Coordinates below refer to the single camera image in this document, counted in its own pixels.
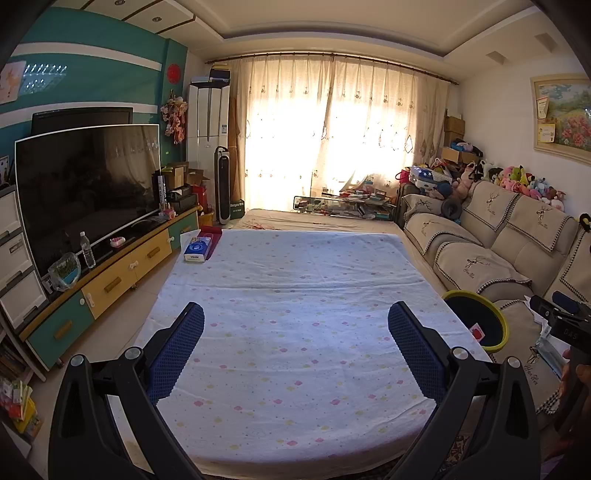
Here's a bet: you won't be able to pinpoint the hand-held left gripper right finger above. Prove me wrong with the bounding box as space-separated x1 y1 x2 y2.
383 302 541 480

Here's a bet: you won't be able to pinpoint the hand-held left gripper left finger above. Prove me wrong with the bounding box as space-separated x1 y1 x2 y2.
48 302 206 480

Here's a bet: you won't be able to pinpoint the black bin with yellow rim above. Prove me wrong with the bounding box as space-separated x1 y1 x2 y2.
441 290 509 355

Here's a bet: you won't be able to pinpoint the person's right hand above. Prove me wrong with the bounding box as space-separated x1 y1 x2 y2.
560 348 578 400

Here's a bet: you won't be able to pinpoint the papers in plastic sleeve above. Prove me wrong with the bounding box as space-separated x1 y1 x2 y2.
531 309 566 384

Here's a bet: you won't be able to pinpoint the yellow and teal television cabinet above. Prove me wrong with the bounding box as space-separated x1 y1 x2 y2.
21 205 200 370

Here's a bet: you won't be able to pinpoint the blue tissue pack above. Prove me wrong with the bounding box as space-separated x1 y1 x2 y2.
183 235 214 264

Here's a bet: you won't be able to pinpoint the white dotted tablecloth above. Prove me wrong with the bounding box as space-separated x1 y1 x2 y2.
111 228 492 467

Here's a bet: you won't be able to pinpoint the beige sofa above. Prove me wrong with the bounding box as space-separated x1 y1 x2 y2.
399 180 591 416

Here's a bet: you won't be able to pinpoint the red box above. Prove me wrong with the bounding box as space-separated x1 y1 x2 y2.
198 226 223 259

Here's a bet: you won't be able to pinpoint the clear water bottle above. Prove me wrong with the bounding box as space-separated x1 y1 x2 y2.
79 231 97 269

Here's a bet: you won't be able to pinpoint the clear bag with greens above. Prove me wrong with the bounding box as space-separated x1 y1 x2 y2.
47 251 82 292

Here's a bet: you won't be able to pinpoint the row of plush toys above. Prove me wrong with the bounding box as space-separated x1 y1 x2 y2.
480 161 568 210

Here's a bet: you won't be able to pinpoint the cluttered glass coffee table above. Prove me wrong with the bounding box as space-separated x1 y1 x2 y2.
293 189 398 220

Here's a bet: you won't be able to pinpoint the floral beige bed cover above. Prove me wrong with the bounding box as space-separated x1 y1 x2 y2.
231 209 402 236

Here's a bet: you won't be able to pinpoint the bookshelf with books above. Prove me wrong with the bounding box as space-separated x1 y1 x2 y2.
0 342 28 384

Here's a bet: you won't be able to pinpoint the stack of colourful booklets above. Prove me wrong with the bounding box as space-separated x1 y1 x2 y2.
0 378 38 435

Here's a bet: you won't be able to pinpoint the tower fan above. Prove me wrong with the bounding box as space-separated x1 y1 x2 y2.
213 146 232 225

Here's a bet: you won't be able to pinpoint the brown cardboard box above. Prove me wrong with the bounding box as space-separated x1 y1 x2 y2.
164 162 189 190

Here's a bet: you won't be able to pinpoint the white plastic drawer unit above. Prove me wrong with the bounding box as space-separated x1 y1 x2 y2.
0 187 49 330

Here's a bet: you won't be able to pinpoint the large curved television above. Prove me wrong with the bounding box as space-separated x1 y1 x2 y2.
15 124 162 278

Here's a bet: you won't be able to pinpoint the framed flower picture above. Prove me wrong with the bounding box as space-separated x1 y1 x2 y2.
530 74 591 164

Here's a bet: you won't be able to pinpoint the stack of cardboard boxes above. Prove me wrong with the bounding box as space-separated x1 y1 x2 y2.
443 111 466 160

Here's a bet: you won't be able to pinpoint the white standing air conditioner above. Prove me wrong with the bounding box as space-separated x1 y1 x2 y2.
187 80 232 185

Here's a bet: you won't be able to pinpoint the pink hanging flower decoration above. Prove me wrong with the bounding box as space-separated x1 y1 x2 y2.
160 90 189 145

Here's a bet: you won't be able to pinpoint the small black television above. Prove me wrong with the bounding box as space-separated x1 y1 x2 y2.
31 107 134 136

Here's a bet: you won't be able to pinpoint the beige curtains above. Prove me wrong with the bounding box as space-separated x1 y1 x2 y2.
228 58 451 210

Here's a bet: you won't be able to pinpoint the curtain rod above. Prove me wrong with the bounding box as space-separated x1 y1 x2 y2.
205 52 459 85

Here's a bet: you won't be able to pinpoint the pink wall poster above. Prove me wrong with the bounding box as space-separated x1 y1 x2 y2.
0 61 27 104

